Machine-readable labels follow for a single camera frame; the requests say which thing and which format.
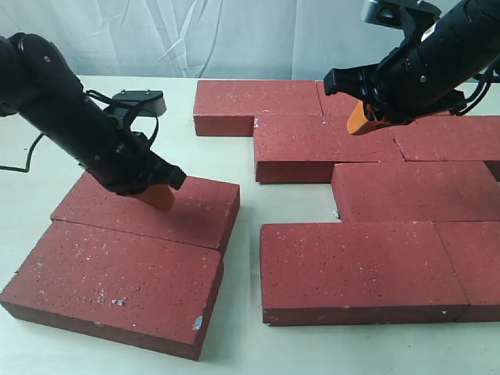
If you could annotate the red brick with white scuffs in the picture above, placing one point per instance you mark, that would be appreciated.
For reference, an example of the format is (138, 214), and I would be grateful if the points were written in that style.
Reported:
(141, 291)

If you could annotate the white backdrop sheet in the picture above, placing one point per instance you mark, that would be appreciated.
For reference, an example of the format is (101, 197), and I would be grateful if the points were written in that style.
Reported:
(204, 39)

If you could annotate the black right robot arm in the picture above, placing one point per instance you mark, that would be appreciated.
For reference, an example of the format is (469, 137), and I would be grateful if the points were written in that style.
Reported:
(482, 50)

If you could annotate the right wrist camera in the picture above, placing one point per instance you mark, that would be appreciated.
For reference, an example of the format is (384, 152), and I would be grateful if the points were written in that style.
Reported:
(410, 16)

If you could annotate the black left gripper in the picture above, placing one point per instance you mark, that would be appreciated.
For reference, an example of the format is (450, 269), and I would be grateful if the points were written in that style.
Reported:
(120, 159)

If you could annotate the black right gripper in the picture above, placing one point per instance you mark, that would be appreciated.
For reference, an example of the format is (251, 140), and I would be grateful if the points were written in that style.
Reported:
(418, 78)

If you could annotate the front large red brick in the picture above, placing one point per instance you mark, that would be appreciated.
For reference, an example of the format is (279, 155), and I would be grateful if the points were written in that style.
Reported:
(357, 273)

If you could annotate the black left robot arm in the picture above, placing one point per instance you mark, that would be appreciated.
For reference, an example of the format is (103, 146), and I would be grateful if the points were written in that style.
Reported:
(37, 83)

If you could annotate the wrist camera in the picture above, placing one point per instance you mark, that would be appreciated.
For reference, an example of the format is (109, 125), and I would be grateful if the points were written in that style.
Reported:
(126, 106)
(410, 16)

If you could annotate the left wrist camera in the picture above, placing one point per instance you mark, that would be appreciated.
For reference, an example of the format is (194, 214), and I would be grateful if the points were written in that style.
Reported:
(126, 106)

